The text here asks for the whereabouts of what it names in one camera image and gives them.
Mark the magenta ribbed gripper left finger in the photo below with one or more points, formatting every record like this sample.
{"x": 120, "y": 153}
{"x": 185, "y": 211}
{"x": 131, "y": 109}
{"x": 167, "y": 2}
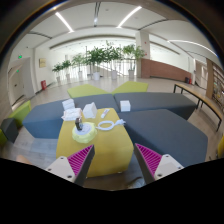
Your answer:
{"x": 73, "y": 168}

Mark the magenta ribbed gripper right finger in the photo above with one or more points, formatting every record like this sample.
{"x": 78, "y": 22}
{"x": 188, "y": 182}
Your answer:
{"x": 155, "y": 166}

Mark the dark charger plug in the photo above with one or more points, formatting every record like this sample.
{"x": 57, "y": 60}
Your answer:
{"x": 79, "y": 124}

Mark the white cube charger box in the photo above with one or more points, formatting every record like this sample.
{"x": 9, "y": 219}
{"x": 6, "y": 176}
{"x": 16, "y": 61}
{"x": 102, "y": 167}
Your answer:
{"x": 125, "y": 106}

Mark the grey ottoman front right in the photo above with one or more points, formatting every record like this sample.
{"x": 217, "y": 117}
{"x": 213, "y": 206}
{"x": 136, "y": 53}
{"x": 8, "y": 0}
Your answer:
{"x": 167, "y": 133}

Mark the grey ottoman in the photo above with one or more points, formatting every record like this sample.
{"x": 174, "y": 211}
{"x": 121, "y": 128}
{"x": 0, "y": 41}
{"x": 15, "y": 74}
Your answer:
{"x": 174, "y": 102}
{"x": 167, "y": 133}
{"x": 45, "y": 120}

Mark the yellow upholstered ottoman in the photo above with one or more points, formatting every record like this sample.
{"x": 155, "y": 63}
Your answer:
{"x": 113, "y": 149}

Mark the white plastic package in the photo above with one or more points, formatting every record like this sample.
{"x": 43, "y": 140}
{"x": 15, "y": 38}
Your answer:
{"x": 71, "y": 114}

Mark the grey ottoman left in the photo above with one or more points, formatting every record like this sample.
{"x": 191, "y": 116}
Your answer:
{"x": 45, "y": 120}

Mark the white tissue box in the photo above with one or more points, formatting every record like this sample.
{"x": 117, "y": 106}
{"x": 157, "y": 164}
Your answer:
{"x": 90, "y": 110}

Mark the white folded cloth stack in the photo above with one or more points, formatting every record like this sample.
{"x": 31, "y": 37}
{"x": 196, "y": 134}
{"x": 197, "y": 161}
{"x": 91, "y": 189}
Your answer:
{"x": 68, "y": 104}

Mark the white remote stick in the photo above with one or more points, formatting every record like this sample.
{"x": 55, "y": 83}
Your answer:
{"x": 105, "y": 113}

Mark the grey ottoman back right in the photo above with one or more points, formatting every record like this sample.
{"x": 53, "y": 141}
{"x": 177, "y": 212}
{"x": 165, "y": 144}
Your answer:
{"x": 174, "y": 102}

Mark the green side stool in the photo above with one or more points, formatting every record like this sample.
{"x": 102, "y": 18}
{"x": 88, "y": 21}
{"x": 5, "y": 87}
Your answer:
{"x": 20, "y": 113}

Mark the dark grey side stool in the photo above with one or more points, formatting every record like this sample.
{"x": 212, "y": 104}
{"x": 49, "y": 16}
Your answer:
{"x": 9, "y": 128}

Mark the lime green ottoman back left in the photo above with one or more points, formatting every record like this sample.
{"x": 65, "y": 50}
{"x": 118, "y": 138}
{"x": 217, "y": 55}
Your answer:
{"x": 85, "y": 90}

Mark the lime green ottoman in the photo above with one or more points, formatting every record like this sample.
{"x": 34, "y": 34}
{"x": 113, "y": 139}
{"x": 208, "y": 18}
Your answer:
{"x": 85, "y": 90}
{"x": 130, "y": 87}

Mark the lime green ottoman back right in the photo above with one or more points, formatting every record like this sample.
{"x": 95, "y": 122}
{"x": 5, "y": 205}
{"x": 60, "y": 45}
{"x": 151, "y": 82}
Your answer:
{"x": 130, "y": 87}

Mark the long wooden bench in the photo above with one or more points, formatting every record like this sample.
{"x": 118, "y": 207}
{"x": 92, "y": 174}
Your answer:
{"x": 201, "y": 101}

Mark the red fire extinguisher box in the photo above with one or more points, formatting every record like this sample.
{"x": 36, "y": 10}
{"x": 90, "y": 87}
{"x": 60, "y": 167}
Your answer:
{"x": 43, "y": 84}

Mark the brown reception counter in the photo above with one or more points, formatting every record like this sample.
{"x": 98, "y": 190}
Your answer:
{"x": 150, "y": 68}

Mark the potted plant far left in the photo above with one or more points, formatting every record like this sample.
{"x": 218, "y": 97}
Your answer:
{"x": 57, "y": 70}

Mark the wooden bookshelf right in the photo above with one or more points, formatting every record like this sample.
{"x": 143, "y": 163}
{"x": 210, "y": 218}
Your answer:
{"x": 215, "y": 84}

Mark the tall potted plant centre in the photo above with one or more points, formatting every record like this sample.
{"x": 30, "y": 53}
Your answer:
{"x": 94, "y": 58}

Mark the potted plant centre right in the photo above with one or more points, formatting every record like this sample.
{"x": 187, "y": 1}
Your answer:
{"x": 113, "y": 56}

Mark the yellow framed wall picture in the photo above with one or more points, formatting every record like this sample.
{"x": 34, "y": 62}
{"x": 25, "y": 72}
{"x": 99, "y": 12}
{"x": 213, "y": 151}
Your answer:
{"x": 42, "y": 62}

